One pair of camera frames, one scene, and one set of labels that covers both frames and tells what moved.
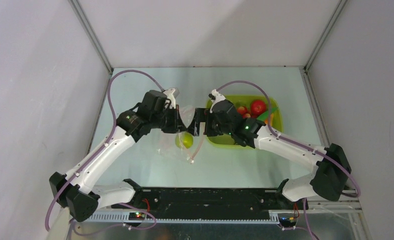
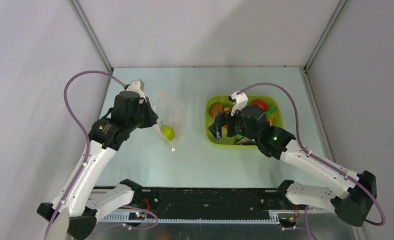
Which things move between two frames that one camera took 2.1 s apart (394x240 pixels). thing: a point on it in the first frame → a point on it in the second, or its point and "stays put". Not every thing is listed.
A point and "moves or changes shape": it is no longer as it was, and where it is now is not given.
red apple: [257, 107] stays put
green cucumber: [265, 116] stays put
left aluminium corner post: [91, 31] stays put
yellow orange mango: [271, 118] stays put
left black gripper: [178, 124] → [151, 119]
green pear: [184, 140] moves or changes shape
